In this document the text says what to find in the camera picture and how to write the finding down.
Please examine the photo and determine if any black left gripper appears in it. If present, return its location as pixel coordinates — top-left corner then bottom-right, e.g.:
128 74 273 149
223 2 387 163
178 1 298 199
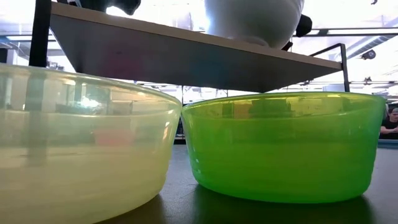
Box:
57 0 141 16

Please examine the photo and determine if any white bowl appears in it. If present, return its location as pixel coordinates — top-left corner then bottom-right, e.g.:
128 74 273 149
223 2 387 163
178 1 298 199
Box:
204 0 305 50

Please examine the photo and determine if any wooden shelf with black frame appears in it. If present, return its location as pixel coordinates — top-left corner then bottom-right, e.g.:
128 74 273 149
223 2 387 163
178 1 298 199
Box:
29 0 351 93

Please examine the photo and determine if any green translucent plastic bowl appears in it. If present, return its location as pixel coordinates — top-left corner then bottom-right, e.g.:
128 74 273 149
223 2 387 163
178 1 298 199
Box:
180 91 387 205

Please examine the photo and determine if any yellow translucent plastic bowl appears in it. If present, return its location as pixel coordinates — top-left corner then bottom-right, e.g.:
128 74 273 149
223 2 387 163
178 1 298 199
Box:
0 62 183 224

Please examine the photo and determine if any black ceiling spotlight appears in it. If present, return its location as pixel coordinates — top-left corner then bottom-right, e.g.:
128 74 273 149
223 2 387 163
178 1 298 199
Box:
360 49 377 60

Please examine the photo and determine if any person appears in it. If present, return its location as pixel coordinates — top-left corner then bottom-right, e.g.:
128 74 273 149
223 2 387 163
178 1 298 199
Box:
379 107 398 140

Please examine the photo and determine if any blue table edge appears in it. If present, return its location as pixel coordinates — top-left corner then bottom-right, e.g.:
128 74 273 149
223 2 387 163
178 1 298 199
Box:
377 139 398 149

